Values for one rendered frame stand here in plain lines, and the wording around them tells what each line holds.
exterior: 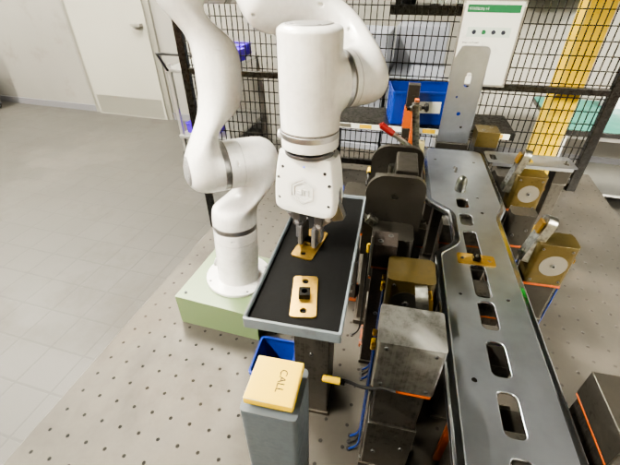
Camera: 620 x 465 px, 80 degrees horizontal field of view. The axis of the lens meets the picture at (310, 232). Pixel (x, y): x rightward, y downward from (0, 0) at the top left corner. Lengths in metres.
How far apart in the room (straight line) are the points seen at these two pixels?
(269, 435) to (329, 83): 0.44
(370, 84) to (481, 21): 1.27
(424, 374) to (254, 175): 0.58
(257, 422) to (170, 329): 0.73
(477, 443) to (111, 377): 0.86
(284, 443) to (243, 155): 0.62
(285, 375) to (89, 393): 0.73
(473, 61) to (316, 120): 1.06
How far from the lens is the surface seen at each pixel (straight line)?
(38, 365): 2.30
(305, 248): 0.64
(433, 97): 1.61
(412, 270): 0.75
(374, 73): 0.54
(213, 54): 0.86
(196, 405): 1.02
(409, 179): 0.83
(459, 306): 0.82
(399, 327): 0.60
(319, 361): 0.80
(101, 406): 1.10
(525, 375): 0.76
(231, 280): 1.08
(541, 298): 1.11
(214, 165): 0.88
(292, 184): 0.57
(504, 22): 1.79
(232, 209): 0.96
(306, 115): 0.50
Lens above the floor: 1.56
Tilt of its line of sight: 36 degrees down
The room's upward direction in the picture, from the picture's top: straight up
